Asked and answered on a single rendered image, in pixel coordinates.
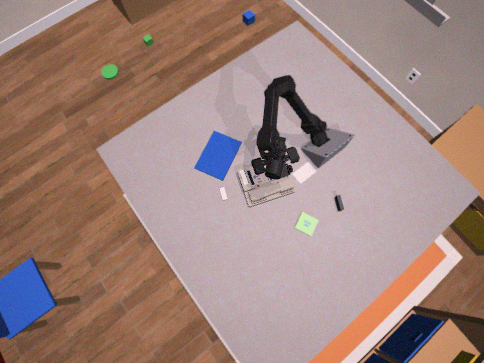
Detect light green sticky note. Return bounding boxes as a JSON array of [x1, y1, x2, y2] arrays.
[[295, 212, 318, 236]]

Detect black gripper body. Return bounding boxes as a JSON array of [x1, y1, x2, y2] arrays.
[[251, 147, 300, 175]]

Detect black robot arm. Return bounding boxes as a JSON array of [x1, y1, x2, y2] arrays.
[[256, 75, 330, 179]]

